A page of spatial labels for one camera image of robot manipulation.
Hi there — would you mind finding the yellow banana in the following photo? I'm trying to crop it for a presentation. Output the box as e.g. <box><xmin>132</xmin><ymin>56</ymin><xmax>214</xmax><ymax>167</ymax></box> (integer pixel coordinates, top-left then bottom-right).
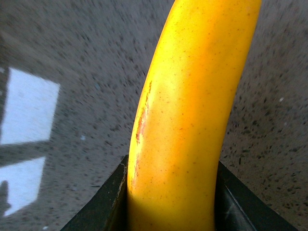
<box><xmin>127</xmin><ymin>0</ymin><xmax>261</xmax><ymax>231</ymax></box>

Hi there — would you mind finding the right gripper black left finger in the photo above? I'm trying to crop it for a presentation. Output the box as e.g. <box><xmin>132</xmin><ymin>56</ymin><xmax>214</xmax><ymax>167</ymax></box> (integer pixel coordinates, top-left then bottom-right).
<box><xmin>61</xmin><ymin>155</ymin><xmax>128</xmax><ymax>231</ymax></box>

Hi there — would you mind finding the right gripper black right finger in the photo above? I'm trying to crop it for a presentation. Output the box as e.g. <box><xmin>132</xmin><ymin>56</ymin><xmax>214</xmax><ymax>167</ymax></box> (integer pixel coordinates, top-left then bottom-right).
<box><xmin>215</xmin><ymin>163</ymin><xmax>297</xmax><ymax>231</ymax></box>

